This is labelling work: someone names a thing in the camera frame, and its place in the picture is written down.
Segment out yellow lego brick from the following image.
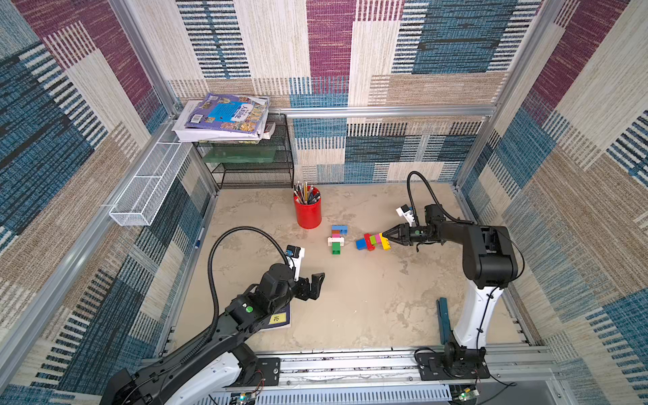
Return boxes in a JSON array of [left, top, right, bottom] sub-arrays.
[[379, 234, 391, 251]]

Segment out red lego brick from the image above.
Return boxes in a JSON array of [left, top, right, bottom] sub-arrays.
[[364, 234, 376, 251]]

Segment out white lego brick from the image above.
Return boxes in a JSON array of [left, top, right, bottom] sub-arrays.
[[327, 237, 345, 246]]

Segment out light blue lego brick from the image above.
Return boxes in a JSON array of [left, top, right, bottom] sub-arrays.
[[332, 225, 348, 235]]

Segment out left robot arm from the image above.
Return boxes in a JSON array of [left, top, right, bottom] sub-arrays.
[[100, 263, 325, 404]]

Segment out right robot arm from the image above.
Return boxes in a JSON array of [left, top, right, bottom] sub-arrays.
[[382, 204, 519, 378]]

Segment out dark blue notebook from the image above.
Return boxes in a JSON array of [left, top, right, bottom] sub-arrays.
[[265, 304, 291, 329]]

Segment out red pencil cup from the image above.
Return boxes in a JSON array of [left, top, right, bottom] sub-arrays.
[[294, 199, 322, 230]]

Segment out teal stapler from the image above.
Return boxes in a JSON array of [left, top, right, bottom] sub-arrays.
[[436, 297, 452, 345]]

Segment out pencils in cup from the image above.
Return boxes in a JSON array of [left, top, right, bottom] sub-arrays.
[[293, 182, 321, 205]]

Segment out green tray on shelf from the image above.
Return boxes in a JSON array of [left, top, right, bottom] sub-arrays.
[[204, 146, 276, 164]]

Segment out stack of books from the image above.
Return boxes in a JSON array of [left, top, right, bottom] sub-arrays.
[[172, 93, 277, 143]]

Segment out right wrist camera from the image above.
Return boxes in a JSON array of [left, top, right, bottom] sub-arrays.
[[396, 205, 416, 227]]

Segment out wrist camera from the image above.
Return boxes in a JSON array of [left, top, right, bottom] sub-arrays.
[[396, 205, 416, 227], [286, 245, 305, 281]]

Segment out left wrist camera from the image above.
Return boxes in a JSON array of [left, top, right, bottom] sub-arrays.
[[286, 245, 305, 281]]

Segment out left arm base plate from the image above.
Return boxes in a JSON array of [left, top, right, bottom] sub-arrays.
[[228, 357, 281, 388]]

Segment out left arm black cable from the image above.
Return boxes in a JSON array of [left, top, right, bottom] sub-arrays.
[[206, 225, 290, 345]]

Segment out black wire shelf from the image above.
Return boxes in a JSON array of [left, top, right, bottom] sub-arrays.
[[194, 114, 295, 190]]

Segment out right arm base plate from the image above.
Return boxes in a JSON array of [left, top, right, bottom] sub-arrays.
[[414, 350, 491, 381]]

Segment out white wire basket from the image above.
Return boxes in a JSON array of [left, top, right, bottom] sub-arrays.
[[109, 142, 191, 227]]

